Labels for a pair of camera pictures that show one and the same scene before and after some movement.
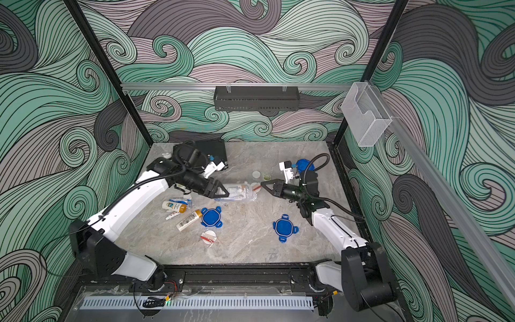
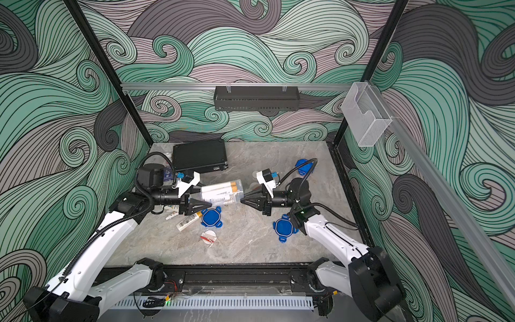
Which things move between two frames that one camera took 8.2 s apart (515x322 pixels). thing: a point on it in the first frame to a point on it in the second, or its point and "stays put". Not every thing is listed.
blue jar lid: [211, 217] stays put
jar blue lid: [302, 164] stays put
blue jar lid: [284, 228] stays put
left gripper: [215, 187] to [188, 207]
